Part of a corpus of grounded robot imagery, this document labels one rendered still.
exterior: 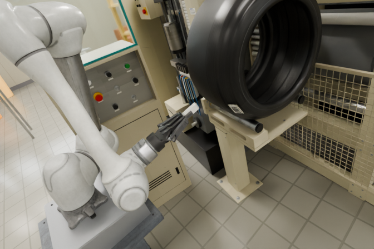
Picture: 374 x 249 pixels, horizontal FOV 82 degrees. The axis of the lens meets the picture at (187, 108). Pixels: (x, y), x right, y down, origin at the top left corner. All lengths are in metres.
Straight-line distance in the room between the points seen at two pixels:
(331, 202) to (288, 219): 0.33
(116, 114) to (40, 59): 0.76
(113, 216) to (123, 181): 0.44
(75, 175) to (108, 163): 0.39
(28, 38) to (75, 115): 0.26
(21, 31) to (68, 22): 0.16
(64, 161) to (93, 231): 0.31
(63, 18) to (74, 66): 0.17
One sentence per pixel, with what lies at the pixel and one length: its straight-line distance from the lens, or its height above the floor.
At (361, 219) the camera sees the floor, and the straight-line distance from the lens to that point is 1.86.
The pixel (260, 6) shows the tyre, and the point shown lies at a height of 1.39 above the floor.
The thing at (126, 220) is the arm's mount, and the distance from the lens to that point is 1.08.
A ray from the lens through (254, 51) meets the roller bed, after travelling 1.51.
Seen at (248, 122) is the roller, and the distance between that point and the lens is 1.01.
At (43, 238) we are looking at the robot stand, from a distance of 1.42.
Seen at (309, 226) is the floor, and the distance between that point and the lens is 1.76.
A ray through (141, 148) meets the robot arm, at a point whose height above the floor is 1.06.
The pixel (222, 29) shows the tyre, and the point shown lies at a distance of 0.76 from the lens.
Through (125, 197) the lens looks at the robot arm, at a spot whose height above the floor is 1.10.
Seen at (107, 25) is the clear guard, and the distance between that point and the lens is 1.31.
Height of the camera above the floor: 1.53
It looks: 31 degrees down
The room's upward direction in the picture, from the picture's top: 17 degrees counter-clockwise
